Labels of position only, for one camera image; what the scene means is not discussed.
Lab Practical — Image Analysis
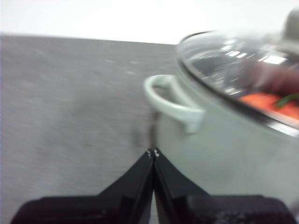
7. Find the glass lid with green knob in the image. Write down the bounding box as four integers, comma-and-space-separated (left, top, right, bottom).
176, 7, 299, 138

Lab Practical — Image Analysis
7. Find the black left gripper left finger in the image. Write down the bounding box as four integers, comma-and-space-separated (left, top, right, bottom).
9, 148, 154, 224

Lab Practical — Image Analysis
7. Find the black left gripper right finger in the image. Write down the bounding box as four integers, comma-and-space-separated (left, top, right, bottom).
153, 148, 295, 224

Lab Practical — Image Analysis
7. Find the pale green electric steamer pot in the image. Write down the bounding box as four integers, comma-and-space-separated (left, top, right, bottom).
143, 67, 299, 224

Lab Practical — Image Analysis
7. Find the orange pumpkin with green stem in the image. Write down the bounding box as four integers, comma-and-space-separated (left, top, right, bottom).
238, 91, 299, 120

